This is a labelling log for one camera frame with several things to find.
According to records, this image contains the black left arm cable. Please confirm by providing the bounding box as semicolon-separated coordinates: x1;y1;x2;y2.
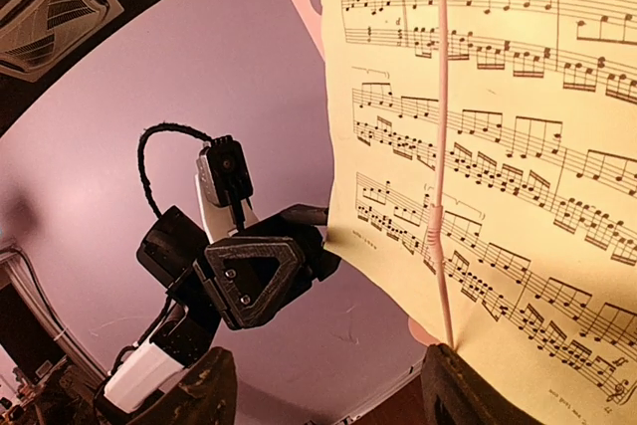
135;120;212;219

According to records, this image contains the ceiling air vent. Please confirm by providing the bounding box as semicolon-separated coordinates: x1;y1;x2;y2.
1;0;123;83

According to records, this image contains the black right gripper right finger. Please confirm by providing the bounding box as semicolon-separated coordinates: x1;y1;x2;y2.
420;344;540;425

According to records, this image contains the pink music stand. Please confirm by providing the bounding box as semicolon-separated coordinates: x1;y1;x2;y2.
291;0;455;348

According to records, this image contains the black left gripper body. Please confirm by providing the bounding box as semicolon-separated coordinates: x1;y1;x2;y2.
198;205;341;325

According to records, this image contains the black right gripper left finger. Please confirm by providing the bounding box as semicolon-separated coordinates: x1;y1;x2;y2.
176;346;238;425

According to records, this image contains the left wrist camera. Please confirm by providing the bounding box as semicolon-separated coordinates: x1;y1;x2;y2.
195;135;258;243

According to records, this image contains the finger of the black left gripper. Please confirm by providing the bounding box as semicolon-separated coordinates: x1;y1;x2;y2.
203;236;305;330
280;204;328;226

